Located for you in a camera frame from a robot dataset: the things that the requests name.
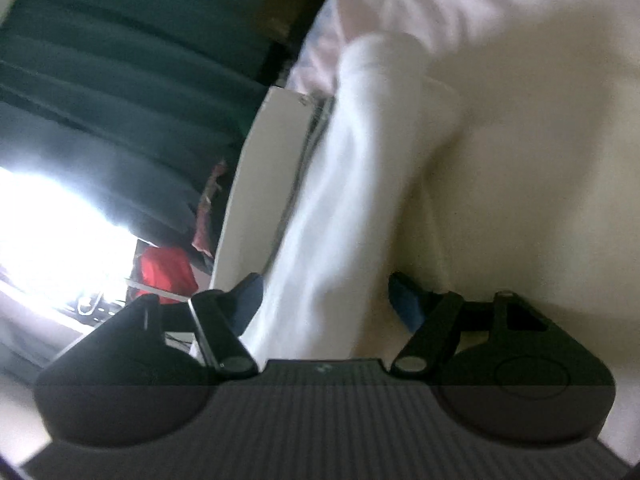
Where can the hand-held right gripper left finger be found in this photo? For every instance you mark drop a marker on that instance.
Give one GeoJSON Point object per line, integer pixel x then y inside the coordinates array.
{"type": "Point", "coordinates": [248, 296]}

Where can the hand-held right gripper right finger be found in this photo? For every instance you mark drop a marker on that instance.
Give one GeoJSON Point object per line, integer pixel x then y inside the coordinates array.
{"type": "Point", "coordinates": [406, 299]}

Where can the white garment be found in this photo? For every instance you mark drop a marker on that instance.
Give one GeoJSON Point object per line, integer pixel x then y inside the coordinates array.
{"type": "Point", "coordinates": [345, 210]}

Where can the red cloth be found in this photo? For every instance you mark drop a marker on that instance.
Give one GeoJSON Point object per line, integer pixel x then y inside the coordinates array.
{"type": "Point", "coordinates": [167, 272]}

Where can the cream bed sheet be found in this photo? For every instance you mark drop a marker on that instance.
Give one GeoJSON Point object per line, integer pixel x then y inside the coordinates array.
{"type": "Point", "coordinates": [505, 160]}

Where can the dark green curtain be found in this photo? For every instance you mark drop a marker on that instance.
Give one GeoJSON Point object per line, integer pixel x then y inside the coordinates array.
{"type": "Point", "coordinates": [125, 85]}

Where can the cardboard box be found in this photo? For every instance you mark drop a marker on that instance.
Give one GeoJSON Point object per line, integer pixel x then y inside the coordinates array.
{"type": "Point", "coordinates": [282, 15]}

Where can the white bed frame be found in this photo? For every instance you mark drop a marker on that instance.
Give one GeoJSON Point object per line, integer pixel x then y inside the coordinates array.
{"type": "Point", "coordinates": [260, 180]}

